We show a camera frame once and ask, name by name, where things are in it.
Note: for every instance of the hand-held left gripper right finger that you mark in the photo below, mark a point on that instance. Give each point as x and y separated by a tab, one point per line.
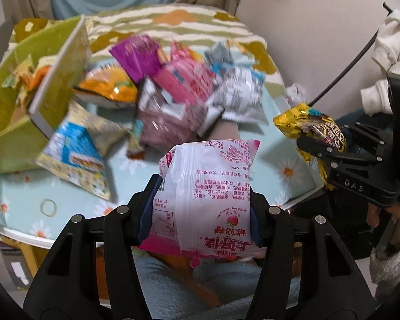
254	226

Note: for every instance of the rubber band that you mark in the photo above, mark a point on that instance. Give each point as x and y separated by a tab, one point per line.
41	206

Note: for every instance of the person's right hand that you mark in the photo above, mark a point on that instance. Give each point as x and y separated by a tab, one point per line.
373	216

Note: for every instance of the gold snack packet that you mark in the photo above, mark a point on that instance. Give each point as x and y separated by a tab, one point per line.
296	120

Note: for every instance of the green cardboard box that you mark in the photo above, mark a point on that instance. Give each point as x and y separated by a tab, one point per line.
6	140

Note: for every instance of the green striped blanket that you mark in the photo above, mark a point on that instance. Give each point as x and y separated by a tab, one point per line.
186	20

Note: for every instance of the white pink strawberry snack packet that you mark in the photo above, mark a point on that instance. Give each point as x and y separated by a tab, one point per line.
203	190

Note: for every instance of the crumpled white wrapper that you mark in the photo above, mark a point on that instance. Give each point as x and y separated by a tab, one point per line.
294	95

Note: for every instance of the white garment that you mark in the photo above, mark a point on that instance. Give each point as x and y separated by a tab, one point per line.
396	43

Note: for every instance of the blue yellow snack packet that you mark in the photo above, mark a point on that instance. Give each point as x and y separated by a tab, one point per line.
76	146

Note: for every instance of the purple snack packet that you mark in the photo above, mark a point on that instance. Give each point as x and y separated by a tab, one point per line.
136	56

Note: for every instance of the maroon snack packet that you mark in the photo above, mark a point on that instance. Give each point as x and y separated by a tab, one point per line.
166	126

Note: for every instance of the light blue fleece garment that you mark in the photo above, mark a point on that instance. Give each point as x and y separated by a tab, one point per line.
166	286

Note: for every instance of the white black snack packet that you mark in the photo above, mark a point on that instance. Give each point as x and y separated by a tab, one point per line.
153	96

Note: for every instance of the yellow orange small snack packet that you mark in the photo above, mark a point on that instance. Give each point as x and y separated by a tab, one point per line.
23	76

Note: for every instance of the white grey blue snack packet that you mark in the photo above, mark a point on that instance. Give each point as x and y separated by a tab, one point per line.
240	96

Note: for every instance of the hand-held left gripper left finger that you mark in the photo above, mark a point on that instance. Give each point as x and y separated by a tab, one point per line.
155	200

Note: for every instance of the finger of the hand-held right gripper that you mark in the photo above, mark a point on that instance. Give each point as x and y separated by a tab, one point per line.
363	133
320	148

